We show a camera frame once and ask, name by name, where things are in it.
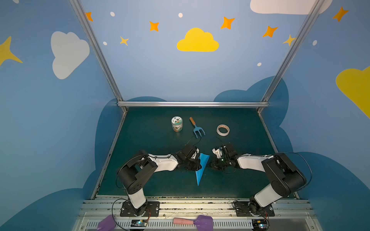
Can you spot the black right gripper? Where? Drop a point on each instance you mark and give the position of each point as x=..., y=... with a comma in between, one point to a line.
x=218, y=162

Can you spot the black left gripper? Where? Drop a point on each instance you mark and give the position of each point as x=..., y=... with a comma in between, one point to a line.
x=193, y=163

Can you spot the cyan paper sheet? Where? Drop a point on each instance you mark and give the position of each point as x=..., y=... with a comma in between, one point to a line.
x=203, y=163

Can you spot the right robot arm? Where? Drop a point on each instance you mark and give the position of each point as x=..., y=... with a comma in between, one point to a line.
x=283, y=175

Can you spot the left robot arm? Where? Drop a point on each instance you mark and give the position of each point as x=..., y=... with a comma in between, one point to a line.
x=137, y=171

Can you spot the white double-sided tape roll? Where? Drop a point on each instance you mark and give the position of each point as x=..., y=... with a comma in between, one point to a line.
x=223, y=130

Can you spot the small patterned jar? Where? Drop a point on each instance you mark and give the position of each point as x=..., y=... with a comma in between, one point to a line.
x=177, y=123

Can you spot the right green circuit board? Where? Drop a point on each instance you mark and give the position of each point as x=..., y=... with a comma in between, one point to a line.
x=259, y=225

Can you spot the green circuit board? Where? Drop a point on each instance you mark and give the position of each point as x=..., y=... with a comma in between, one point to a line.
x=138, y=223
x=259, y=225

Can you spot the left green circuit board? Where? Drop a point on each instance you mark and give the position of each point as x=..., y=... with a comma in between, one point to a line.
x=138, y=223

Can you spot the purple scoop left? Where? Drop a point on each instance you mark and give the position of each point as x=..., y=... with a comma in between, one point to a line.
x=107, y=224

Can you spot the blue garden fork wooden handle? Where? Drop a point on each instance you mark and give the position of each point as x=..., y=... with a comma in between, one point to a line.
x=198, y=131

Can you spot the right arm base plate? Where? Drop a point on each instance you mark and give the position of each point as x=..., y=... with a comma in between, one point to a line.
x=242, y=210

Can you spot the right side floor rail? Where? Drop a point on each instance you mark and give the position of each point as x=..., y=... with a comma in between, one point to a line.
x=277, y=135

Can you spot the floor rail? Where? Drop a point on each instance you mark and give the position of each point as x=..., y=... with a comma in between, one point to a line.
x=277, y=135
x=107, y=160

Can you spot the purple shovel pink handle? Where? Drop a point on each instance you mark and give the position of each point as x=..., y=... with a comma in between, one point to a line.
x=203, y=223

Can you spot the aluminium right corner post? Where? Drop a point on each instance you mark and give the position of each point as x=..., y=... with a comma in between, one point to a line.
x=301, y=35

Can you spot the aluminium corner post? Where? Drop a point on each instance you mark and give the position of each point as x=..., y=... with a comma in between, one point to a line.
x=80, y=13
x=301, y=35

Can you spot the aluminium back frame rail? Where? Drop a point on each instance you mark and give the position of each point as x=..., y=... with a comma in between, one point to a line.
x=193, y=104

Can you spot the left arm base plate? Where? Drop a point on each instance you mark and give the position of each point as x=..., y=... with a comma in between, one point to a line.
x=151, y=208

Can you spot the front aluminium rail base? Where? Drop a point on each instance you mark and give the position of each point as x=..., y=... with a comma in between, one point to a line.
x=290, y=215

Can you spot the left side floor rail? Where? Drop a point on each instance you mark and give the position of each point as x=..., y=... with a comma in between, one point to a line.
x=107, y=160

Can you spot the aluminium left corner post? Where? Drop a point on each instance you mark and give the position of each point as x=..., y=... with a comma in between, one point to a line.
x=80, y=13

